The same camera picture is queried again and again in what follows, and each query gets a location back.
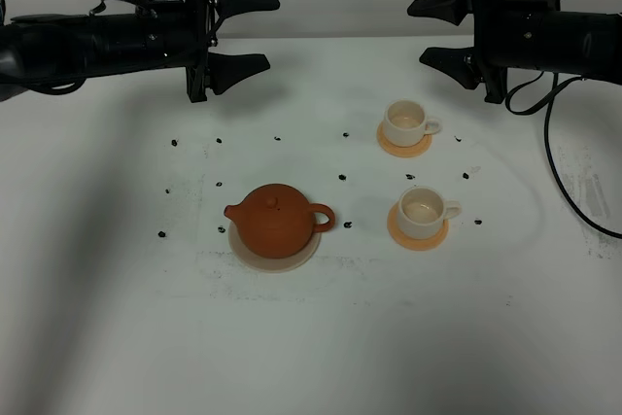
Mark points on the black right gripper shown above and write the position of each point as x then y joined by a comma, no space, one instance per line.
504,36

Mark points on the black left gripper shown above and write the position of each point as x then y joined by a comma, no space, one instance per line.
183,30

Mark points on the brown clay teapot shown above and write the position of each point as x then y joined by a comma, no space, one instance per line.
277,221

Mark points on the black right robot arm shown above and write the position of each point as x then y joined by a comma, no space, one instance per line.
587,45

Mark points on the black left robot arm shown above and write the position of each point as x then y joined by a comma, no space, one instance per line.
56,54

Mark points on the beige round teapot coaster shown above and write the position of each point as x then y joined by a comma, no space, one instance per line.
262,264

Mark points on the white far teacup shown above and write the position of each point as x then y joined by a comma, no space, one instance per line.
406,123

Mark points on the white teacup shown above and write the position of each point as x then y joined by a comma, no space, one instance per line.
406,123
422,211

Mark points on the orange far cup coaster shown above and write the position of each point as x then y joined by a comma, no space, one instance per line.
404,152

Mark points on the orange cup coaster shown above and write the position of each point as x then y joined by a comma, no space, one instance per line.
411,243
404,152

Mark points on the white near teacup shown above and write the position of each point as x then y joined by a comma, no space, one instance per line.
422,211

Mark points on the orange near cup coaster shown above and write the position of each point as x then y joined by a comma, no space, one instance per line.
411,243

